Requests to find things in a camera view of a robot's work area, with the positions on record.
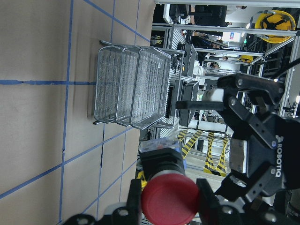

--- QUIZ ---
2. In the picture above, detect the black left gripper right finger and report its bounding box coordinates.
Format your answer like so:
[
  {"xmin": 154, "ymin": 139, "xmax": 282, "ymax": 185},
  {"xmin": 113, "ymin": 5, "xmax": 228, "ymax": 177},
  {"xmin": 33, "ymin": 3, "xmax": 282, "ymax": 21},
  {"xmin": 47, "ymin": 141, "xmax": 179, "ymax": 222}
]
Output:
[{"xmin": 196, "ymin": 179, "xmax": 221, "ymax": 225}]

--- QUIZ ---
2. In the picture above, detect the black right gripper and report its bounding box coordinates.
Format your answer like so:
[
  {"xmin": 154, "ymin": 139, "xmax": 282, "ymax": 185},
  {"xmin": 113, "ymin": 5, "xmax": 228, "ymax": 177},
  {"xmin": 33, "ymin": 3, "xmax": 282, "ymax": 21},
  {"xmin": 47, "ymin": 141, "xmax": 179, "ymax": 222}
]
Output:
[{"xmin": 175, "ymin": 73, "xmax": 300, "ymax": 204}]

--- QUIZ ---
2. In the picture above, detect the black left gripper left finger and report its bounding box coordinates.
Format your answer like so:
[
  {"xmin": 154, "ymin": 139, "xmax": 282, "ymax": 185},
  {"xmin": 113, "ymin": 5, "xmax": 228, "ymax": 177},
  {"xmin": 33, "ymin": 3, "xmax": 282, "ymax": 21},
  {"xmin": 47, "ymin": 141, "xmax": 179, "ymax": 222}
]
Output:
[{"xmin": 126, "ymin": 179, "xmax": 142, "ymax": 225}]

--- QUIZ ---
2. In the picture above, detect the red emergency stop button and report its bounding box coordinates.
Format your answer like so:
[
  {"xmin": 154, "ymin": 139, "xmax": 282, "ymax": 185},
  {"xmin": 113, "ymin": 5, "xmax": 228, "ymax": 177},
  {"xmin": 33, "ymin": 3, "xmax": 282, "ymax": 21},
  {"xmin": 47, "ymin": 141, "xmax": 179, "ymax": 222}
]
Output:
[{"xmin": 139, "ymin": 137, "xmax": 199, "ymax": 225}]

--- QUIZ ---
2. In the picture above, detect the yellow hard hat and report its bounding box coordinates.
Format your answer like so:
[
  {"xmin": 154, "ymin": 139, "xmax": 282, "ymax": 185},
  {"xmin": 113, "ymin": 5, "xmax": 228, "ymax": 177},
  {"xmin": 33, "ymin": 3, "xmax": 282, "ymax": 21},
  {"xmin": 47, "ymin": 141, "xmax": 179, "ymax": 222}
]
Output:
[{"xmin": 255, "ymin": 10, "xmax": 296, "ymax": 44}]

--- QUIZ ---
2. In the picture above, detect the silver wire mesh shelf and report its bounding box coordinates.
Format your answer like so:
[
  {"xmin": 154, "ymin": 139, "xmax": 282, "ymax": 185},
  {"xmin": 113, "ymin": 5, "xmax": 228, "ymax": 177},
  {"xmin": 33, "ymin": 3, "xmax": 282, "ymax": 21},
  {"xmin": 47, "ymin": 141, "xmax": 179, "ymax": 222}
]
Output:
[{"xmin": 94, "ymin": 40, "xmax": 184, "ymax": 130}]

